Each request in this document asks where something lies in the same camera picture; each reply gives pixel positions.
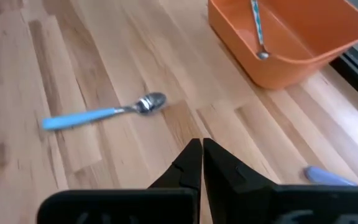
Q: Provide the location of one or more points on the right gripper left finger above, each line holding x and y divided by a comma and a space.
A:
154, 205

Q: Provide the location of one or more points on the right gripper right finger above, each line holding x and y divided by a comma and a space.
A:
259, 205

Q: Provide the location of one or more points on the orange plastic bin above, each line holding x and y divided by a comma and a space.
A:
315, 28

